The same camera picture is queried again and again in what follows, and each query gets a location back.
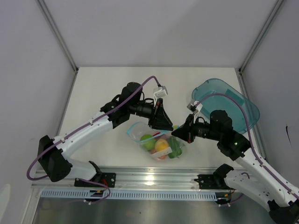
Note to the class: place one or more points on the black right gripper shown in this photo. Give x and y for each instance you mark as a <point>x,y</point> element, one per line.
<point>186,131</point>

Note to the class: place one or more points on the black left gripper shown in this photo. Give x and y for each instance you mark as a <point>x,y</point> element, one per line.
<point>158,119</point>

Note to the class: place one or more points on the dark green toy bell pepper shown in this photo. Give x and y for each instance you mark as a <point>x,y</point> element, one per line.
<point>175,147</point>

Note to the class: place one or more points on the clear zip bag teal zipper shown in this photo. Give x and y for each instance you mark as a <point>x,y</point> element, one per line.
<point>138,129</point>

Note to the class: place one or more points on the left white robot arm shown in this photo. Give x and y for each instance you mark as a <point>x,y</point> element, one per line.
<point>54,155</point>

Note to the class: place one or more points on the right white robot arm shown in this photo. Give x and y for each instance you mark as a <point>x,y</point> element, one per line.
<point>268,188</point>

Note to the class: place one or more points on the teal plastic tub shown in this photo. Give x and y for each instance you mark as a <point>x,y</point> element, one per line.
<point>237,106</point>

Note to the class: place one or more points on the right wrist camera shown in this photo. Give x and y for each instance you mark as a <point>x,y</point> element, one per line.
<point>194,107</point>

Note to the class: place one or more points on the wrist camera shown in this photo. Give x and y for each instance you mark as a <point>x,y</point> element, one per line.
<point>160,92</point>
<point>194,107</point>

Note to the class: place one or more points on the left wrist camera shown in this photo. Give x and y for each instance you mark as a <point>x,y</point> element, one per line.
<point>160,92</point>

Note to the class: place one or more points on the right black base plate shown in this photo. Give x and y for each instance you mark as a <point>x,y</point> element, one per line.
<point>211,182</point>

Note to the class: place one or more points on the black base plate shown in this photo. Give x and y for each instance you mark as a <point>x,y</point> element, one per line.
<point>108,179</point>
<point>211,182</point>

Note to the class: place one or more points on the aluminium mounting rail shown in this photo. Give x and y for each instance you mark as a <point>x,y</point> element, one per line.
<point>131,178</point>

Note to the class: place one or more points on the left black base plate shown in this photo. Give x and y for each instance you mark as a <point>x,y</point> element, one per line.
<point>108,179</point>

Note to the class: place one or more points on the white slotted cable duct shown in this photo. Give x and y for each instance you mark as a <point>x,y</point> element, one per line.
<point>129,194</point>

